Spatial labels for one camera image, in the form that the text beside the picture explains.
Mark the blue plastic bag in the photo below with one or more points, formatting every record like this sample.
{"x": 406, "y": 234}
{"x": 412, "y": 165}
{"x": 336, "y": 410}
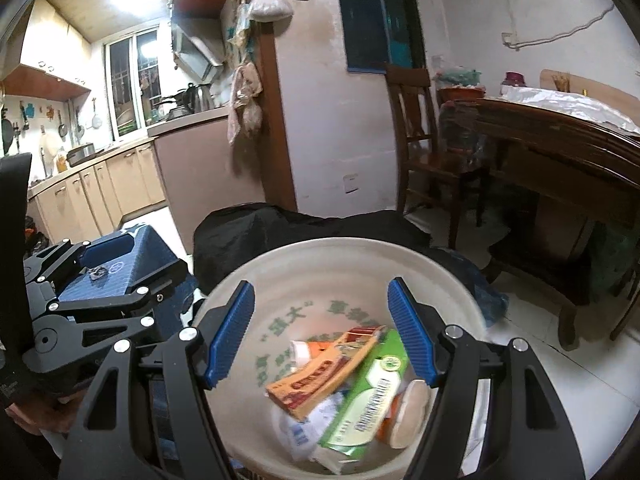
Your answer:
{"x": 492, "y": 302}

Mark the black hanging pan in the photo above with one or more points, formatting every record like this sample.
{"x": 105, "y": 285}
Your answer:
{"x": 7, "y": 135}

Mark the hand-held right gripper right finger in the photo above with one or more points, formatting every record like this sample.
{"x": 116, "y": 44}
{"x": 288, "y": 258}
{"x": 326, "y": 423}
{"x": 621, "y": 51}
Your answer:
{"x": 412, "y": 335}

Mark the light wooden board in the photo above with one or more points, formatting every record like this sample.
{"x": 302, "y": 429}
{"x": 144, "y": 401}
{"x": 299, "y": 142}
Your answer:
{"x": 600, "y": 85}

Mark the wooden wall cabinet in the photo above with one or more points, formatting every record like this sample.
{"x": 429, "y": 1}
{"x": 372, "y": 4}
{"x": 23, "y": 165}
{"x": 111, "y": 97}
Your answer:
{"x": 45, "y": 75}

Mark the dark wooden chair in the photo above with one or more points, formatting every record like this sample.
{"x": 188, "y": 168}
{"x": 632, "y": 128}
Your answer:
{"x": 425, "y": 160}

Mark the small white and orange container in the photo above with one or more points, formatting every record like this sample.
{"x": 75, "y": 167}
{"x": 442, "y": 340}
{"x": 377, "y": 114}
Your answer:
{"x": 302, "y": 351}

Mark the person's left hand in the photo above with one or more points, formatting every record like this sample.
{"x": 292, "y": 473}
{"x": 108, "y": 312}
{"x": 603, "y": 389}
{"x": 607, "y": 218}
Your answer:
{"x": 35, "y": 415}

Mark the orange and white paper cup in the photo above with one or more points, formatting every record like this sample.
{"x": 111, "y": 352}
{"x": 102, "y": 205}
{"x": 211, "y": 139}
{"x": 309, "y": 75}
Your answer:
{"x": 410, "y": 410}

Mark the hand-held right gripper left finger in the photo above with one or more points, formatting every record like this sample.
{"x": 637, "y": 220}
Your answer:
{"x": 230, "y": 335}

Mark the yellow oil bottle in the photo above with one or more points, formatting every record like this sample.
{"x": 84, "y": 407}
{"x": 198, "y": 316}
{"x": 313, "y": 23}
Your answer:
{"x": 61, "y": 160}

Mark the crumpled clear plastic bag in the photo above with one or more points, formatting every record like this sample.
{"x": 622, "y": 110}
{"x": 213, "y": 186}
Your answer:
{"x": 457, "y": 77}

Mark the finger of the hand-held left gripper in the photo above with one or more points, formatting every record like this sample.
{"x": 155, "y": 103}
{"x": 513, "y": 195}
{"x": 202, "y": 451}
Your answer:
{"x": 55, "y": 260}
{"x": 150, "y": 292}

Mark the white bin with green print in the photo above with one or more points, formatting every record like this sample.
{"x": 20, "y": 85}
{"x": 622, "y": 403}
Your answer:
{"x": 310, "y": 280}

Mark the dark blue-framed window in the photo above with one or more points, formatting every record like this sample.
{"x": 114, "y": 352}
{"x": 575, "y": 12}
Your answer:
{"x": 360, "y": 20}

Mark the black and orange bag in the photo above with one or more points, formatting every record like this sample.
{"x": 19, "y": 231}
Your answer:
{"x": 35, "y": 240}

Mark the green and white box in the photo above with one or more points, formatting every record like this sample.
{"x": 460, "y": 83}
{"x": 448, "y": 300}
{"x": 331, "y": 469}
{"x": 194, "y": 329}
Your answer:
{"x": 365, "y": 405}

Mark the grey metal container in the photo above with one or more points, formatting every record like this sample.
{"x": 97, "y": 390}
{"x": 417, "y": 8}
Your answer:
{"x": 81, "y": 154}

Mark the dark wooden table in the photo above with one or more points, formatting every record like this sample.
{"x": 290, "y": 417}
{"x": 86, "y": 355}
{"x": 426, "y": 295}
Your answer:
{"x": 560, "y": 160}

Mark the black trash bag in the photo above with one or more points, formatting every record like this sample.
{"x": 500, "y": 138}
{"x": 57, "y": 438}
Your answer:
{"x": 310, "y": 235}

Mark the hanging clear plastic bag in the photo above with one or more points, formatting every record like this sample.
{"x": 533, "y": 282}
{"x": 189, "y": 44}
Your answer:
{"x": 242, "y": 25}

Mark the metal range hood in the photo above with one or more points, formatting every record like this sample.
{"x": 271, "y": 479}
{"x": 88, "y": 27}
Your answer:
{"x": 195, "y": 50}

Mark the dark green bag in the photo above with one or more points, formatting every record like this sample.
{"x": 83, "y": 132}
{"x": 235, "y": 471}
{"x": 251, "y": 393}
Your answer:
{"x": 612, "y": 260}

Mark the black cooking pot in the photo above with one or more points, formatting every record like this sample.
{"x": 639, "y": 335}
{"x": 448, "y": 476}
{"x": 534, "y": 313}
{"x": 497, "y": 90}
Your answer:
{"x": 170, "y": 107}

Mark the jar with purple lid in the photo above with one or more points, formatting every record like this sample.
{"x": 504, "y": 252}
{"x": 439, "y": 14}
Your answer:
{"x": 514, "y": 79}

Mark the small dark scrap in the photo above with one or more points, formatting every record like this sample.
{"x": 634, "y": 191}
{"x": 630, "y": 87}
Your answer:
{"x": 97, "y": 272}

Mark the white plastic sheet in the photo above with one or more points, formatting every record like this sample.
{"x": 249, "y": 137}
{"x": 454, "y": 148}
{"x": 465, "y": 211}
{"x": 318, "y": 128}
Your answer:
{"x": 575, "y": 105}

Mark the kitchen window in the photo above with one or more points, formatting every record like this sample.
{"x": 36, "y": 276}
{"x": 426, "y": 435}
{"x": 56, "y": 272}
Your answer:
{"x": 130, "y": 85}

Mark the cardboard box under table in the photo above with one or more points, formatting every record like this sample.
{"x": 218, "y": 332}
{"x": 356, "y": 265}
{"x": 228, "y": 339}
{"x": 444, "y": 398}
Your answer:
{"x": 565, "y": 230}

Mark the printed orange box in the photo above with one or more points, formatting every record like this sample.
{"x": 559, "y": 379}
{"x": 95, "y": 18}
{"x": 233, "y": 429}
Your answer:
{"x": 310, "y": 385}

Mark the white wall socket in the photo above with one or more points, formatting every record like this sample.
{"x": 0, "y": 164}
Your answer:
{"x": 351, "y": 183}

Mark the red bowl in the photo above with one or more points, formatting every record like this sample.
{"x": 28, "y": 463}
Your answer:
{"x": 462, "y": 94}

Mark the beige kitchen cabinets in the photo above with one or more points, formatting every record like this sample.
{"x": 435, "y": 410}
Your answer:
{"x": 100, "y": 195}

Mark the white wrapper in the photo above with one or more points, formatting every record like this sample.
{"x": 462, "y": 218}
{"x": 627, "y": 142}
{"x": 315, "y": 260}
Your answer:
{"x": 300, "y": 432}

